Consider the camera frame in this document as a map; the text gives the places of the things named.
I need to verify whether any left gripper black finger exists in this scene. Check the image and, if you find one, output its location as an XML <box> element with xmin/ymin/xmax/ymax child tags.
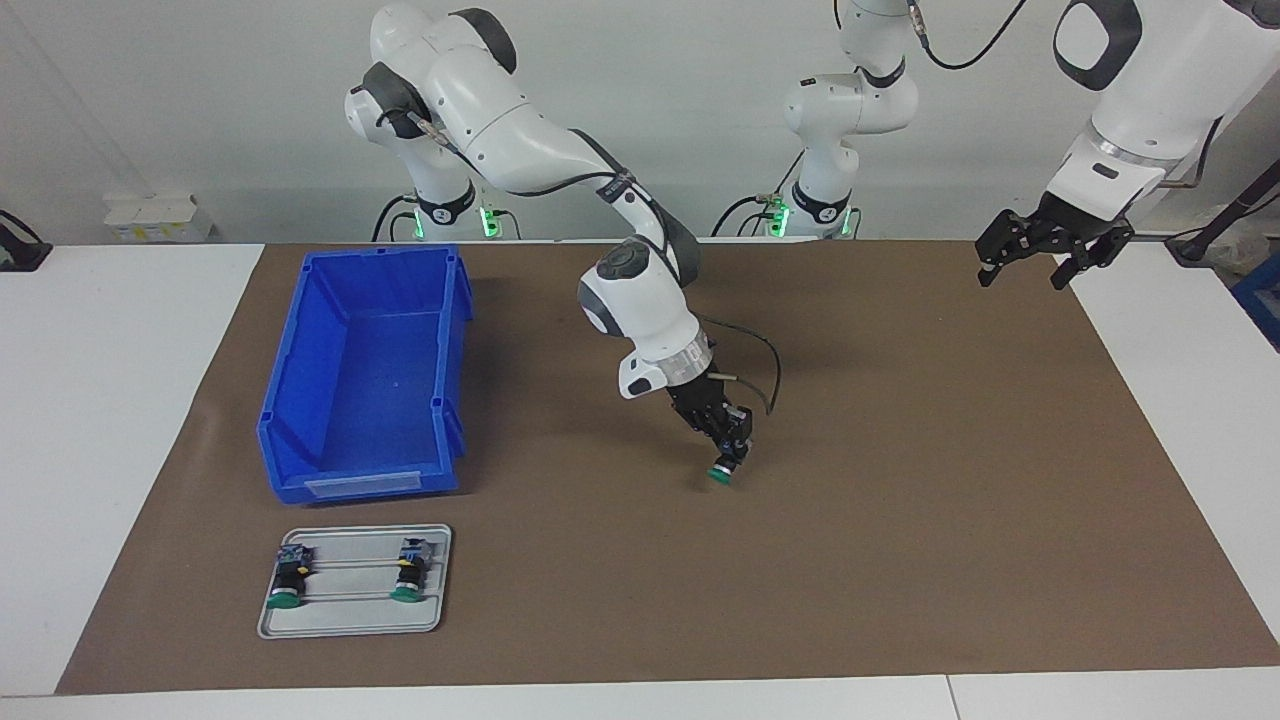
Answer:
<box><xmin>1050</xmin><ymin>238</ymin><xmax>1129</xmax><ymax>292</ymax></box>
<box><xmin>976</xmin><ymin>210</ymin><xmax>1028</xmax><ymax>289</ymax></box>

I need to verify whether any brown paper table mat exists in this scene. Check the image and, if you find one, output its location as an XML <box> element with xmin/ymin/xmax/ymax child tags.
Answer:
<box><xmin>55</xmin><ymin>240</ymin><xmax>1280</xmax><ymax>696</ymax></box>

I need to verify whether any black tripod stand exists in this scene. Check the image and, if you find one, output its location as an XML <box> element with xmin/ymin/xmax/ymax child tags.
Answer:
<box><xmin>1165</xmin><ymin>160</ymin><xmax>1280</xmax><ymax>266</ymax></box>

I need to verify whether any blue crate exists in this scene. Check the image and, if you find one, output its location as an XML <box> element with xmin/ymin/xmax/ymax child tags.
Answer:
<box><xmin>1232</xmin><ymin>255</ymin><xmax>1280</xmax><ymax>351</ymax></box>

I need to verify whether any blue plastic storage bin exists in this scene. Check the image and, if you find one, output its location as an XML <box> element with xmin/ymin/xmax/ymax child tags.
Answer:
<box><xmin>256</xmin><ymin>244</ymin><xmax>475</xmax><ymax>505</ymax></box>

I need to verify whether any grey metal tray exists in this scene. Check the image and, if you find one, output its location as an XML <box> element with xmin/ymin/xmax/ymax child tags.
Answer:
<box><xmin>257</xmin><ymin>524</ymin><xmax>453</xmax><ymax>640</ymax></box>

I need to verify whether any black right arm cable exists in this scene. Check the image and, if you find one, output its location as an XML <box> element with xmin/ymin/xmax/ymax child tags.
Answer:
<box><xmin>375</xmin><ymin>100</ymin><xmax>784</xmax><ymax>416</ymax></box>

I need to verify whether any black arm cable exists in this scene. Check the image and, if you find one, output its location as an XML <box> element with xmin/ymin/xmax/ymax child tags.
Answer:
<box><xmin>375</xmin><ymin>100</ymin><xmax>784</xmax><ymax>416</ymax></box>
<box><xmin>905</xmin><ymin>0</ymin><xmax>1226</xmax><ymax>191</ymax></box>

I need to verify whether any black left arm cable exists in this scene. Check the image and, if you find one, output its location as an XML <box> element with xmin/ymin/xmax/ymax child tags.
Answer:
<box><xmin>905</xmin><ymin>0</ymin><xmax>1226</xmax><ymax>191</ymax></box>

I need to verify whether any black base cable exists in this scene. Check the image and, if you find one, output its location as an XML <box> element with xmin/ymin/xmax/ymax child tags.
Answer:
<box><xmin>372</xmin><ymin>193</ymin><xmax>421</xmax><ymax>243</ymax></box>
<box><xmin>712</xmin><ymin>150</ymin><xmax>806</xmax><ymax>238</ymax></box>

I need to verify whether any black clamp mount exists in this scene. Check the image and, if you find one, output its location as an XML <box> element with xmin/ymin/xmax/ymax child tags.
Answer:
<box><xmin>0</xmin><ymin>210</ymin><xmax>53</xmax><ymax>273</ymax></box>

